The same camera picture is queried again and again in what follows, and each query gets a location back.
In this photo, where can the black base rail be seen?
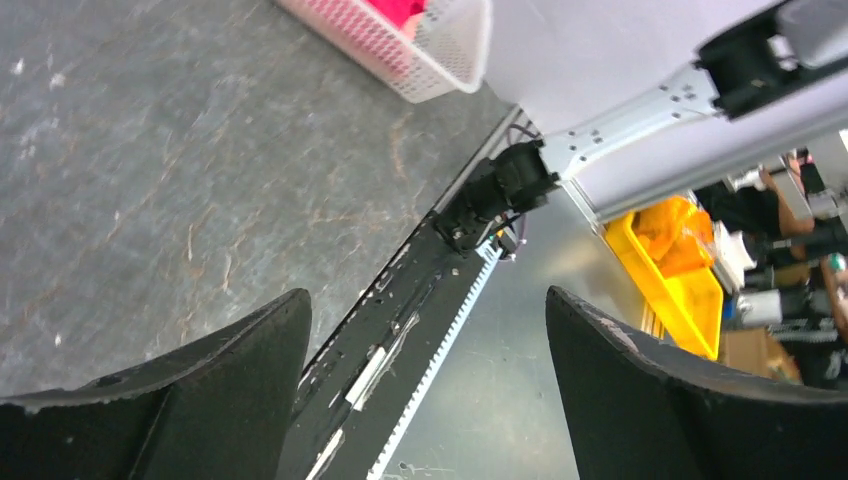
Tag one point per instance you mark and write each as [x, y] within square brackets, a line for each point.
[358, 395]

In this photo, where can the yellow plastic bin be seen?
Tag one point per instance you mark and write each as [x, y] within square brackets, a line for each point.
[688, 306]

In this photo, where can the red cloth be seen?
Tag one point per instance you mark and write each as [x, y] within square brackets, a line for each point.
[399, 12]

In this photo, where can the orange plastic bag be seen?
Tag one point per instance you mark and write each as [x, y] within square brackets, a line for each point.
[677, 235]

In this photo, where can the white plastic basket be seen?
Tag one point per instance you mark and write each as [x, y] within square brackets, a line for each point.
[443, 50]

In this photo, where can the background person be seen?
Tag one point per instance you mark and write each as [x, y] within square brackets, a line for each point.
[812, 326]

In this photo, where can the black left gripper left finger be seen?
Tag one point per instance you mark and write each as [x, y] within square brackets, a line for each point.
[216, 408]

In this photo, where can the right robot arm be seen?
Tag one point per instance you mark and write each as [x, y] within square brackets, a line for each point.
[788, 48]

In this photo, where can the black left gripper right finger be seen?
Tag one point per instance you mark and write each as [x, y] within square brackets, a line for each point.
[637, 408]

